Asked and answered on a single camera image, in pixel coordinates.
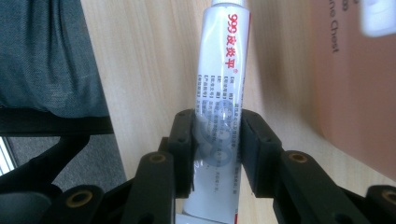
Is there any aluminium floor rail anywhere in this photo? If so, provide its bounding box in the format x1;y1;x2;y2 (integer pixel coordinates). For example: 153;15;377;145
0;136;18;175

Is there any pink box with white handle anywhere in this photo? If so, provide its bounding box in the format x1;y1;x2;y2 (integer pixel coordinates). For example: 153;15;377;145
310;0;396;182

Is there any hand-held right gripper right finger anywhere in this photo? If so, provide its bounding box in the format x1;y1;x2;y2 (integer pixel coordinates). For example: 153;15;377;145
239;109;368;224

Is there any dark grey cloth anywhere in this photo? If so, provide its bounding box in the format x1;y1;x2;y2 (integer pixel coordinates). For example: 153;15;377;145
0;0;110;119

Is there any white ointment tube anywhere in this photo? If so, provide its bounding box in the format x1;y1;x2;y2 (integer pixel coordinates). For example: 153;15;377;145
181;0;252;224

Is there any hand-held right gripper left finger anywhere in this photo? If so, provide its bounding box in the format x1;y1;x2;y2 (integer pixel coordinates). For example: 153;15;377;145
120;108;198;224

